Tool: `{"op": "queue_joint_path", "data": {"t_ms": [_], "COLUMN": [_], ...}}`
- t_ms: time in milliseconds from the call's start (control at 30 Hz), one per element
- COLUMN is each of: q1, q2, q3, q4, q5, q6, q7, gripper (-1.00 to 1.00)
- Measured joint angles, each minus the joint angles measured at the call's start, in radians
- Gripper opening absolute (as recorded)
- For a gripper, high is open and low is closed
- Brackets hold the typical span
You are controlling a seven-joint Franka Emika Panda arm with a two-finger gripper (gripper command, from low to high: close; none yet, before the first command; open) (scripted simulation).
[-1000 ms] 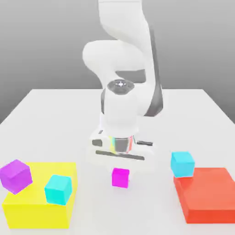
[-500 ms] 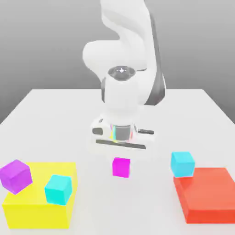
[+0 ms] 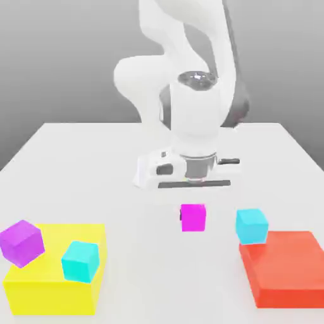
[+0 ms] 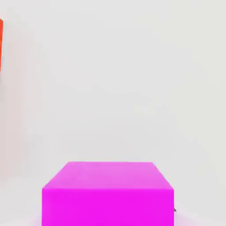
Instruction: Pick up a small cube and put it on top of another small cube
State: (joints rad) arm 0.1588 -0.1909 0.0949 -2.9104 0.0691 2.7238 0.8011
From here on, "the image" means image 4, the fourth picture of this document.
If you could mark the small magenta cube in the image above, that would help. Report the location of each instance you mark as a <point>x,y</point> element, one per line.
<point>107,203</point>

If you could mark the large orange box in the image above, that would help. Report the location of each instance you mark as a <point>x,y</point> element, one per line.
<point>1,42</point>

